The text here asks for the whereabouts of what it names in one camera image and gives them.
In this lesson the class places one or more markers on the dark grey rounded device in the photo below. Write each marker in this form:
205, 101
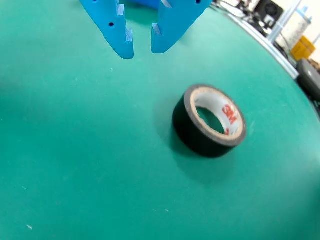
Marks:
310, 77

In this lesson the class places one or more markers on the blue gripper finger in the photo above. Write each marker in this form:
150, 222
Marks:
172, 27
113, 30

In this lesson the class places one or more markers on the black box with fan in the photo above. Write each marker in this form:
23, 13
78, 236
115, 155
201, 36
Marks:
270, 11

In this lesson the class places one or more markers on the yellow cardboard box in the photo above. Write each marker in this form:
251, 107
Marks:
303, 48

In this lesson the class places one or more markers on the clear plastic tube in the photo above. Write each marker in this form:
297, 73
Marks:
282, 22

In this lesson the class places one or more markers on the white cylinder with blue cap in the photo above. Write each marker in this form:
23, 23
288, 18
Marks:
296, 30

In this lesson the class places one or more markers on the aluminium table edge rail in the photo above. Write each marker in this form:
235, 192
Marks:
270, 47

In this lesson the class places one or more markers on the black 3M electrical tape roll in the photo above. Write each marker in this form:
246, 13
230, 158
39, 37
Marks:
195, 135

